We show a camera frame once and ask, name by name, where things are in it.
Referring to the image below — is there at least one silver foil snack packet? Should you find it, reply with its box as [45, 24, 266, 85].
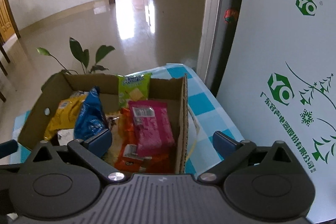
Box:
[58, 128, 75, 145]

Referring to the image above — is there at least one blue snack bag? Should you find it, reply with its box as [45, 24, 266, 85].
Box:
[74, 86, 108, 140]

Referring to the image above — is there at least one orange snack bag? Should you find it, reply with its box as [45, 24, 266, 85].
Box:
[114, 108, 174, 173]

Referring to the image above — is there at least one yellow snack packet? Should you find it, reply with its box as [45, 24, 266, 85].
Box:
[43, 93, 88, 141]

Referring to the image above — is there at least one purple pink snack packet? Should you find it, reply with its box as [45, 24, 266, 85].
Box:
[128, 100, 175, 157]

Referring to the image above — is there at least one green snack packet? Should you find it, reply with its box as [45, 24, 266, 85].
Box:
[117, 73, 151, 108]

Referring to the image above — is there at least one beige snack packet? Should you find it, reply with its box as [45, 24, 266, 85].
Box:
[103, 111, 123, 166]

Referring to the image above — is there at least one blue checkered tablecloth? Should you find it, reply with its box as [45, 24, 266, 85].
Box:
[10, 63, 243, 176]

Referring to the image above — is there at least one white cardboard milk box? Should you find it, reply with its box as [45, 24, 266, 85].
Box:
[18, 73, 189, 173]

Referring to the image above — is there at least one green potted plant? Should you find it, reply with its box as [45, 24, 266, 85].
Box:
[36, 37, 115, 75]

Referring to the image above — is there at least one dark wooden chair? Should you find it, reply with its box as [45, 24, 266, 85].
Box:
[0, 35, 11, 102]

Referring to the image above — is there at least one wooden door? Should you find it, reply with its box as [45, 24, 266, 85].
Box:
[1, 0, 21, 43]

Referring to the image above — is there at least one silver refrigerator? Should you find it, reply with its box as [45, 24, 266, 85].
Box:
[149, 0, 242, 94]

